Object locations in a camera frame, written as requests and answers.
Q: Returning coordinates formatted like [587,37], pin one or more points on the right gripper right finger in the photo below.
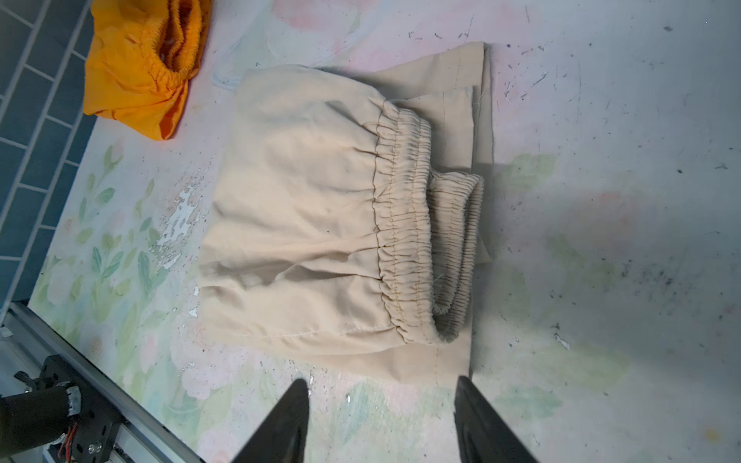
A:
[482,435]

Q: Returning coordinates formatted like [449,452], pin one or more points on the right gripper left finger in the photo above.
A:
[281,437]

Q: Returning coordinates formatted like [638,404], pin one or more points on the beige shorts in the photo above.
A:
[344,228]

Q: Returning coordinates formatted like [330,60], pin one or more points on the orange shorts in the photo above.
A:
[141,61]

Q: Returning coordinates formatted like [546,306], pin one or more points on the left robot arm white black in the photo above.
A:
[31,420]

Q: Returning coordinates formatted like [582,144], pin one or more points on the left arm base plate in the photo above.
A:
[92,436]

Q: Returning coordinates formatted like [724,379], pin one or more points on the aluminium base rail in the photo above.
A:
[26,341]

